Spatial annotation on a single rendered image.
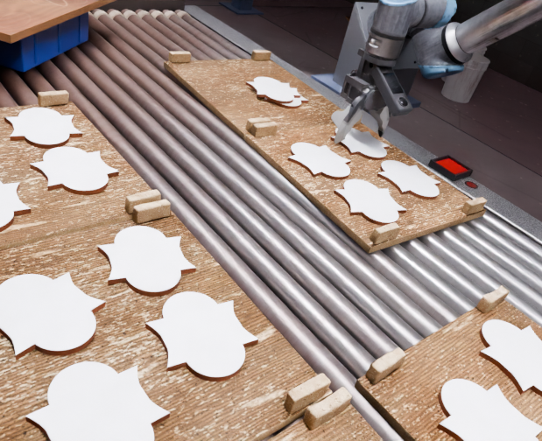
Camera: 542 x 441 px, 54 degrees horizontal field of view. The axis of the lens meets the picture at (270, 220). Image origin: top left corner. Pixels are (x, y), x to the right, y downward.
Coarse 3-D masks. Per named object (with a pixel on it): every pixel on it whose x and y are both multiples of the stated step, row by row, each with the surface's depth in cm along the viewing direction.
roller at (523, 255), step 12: (168, 12) 182; (180, 24) 177; (204, 36) 170; (216, 48) 165; (480, 228) 109; (492, 228) 109; (492, 240) 107; (504, 240) 106; (516, 252) 104; (528, 252) 104; (528, 264) 103; (540, 264) 102
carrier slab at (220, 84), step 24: (192, 72) 139; (216, 72) 143; (240, 72) 146; (264, 72) 150; (288, 72) 154; (216, 96) 130; (240, 96) 133; (312, 96) 143; (240, 120) 122; (288, 120) 127; (312, 120) 130
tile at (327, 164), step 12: (300, 144) 116; (312, 144) 117; (300, 156) 112; (312, 156) 113; (324, 156) 114; (336, 156) 115; (312, 168) 108; (324, 168) 109; (336, 168) 111; (348, 168) 112
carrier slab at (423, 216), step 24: (264, 144) 114; (288, 144) 117; (336, 144) 122; (288, 168) 108; (360, 168) 115; (312, 192) 102; (456, 192) 115; (336, 216) 97; (360, 216) 99; (408, 216) 103; (432, 216) 104; (456, 216) 106; (480, 216) 111; (360, 240) 94; (408, 240) 98
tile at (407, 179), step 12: (384, 168) 115; (396, 168) 116; (408, 168) 118; (396, 180) 112; (408, 180) 113; (420, 180) 114; (432, 180) 115; (408, 192) 110; (420, 192) 110; (432, 192) 111
